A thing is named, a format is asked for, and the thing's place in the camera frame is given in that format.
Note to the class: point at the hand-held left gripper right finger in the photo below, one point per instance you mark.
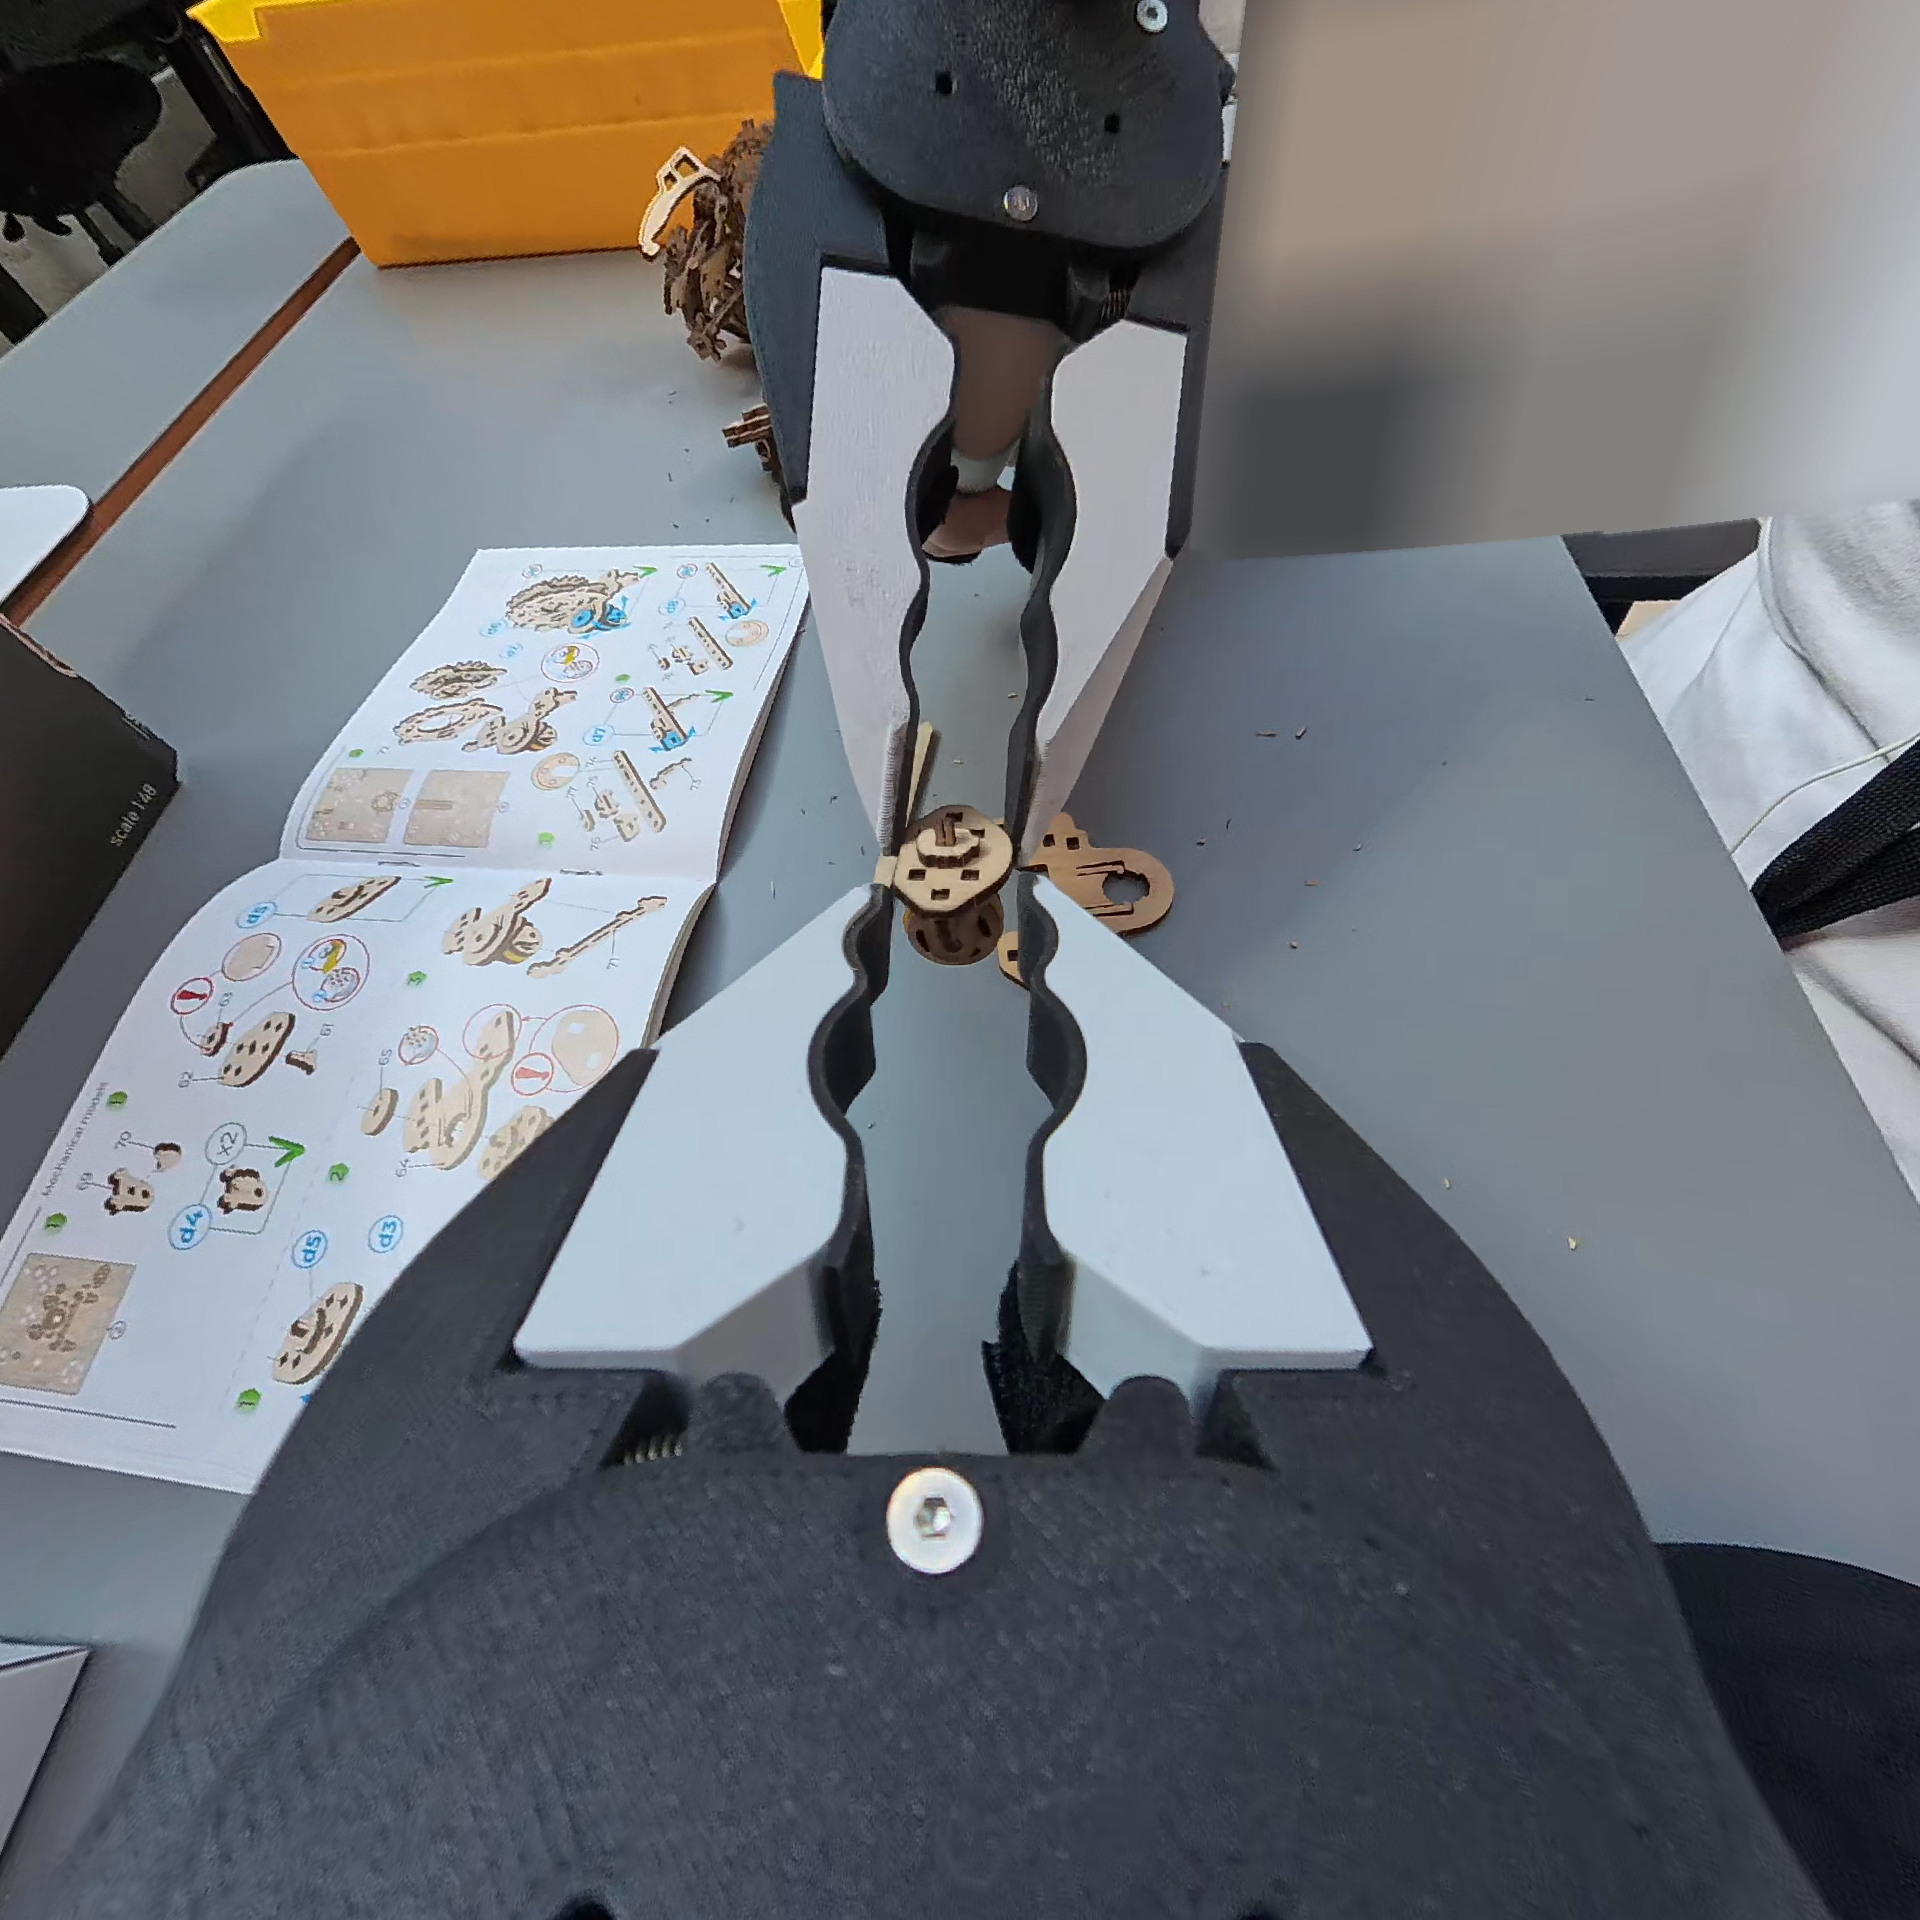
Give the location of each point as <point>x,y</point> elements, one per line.
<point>1188,1186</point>

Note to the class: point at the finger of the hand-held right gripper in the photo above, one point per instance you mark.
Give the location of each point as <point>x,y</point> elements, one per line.
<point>1126,480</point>
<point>865,452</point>

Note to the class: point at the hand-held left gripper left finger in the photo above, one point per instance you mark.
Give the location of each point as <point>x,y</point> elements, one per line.
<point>706,1186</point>

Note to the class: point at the notched wooden part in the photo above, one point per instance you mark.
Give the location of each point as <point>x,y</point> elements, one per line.
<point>1118,886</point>

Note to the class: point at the wooden disc axle assembly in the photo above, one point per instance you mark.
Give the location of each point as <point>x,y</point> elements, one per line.
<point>950,876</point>

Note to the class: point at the small wooden model piece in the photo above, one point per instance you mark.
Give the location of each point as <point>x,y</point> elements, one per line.
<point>755,441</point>

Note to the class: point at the wooden gear model assembly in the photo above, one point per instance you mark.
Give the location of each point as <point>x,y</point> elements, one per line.
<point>710,293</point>

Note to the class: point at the person's right hand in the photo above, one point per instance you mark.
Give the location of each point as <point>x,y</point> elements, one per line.
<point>1004,390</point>

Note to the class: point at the thin wooden stick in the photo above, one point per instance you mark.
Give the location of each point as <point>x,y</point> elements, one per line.
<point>916,766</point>

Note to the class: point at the illustrated instruction booklet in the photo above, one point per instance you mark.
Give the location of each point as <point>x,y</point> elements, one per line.
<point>453,974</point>

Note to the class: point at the yellow plastic bin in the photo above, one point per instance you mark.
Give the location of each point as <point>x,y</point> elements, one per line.
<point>496,134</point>

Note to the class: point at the person's white hoodie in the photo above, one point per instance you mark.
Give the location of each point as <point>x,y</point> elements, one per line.
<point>1784,660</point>

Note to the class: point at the black cardboard box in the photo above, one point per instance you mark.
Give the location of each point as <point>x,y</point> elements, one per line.
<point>68,841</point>

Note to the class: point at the black fabric object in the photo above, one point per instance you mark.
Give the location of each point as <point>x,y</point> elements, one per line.
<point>1816,1724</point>

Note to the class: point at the white flat object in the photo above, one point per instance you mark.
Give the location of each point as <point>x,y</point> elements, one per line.
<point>39,548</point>

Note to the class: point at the black office chair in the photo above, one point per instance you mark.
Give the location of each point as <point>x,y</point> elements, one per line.
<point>77,106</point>

